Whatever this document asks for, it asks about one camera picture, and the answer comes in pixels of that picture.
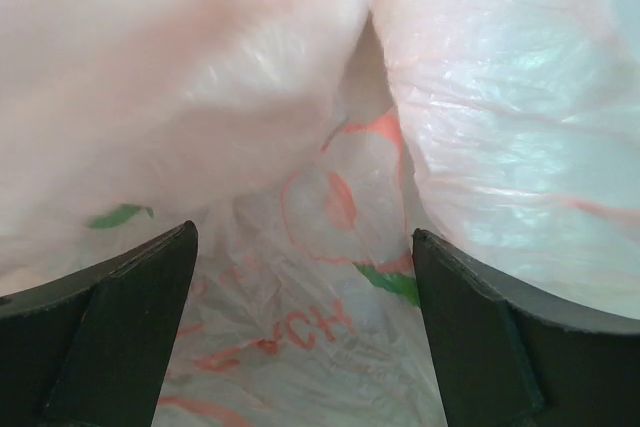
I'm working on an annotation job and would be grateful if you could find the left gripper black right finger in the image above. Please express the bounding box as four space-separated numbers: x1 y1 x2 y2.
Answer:
412 230 639 427

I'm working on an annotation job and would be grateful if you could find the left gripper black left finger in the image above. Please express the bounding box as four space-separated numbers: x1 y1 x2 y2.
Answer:
1 222 198 427

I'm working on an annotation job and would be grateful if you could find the pink plastic bag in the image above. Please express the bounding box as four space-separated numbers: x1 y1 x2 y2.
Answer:
1 0 639 426

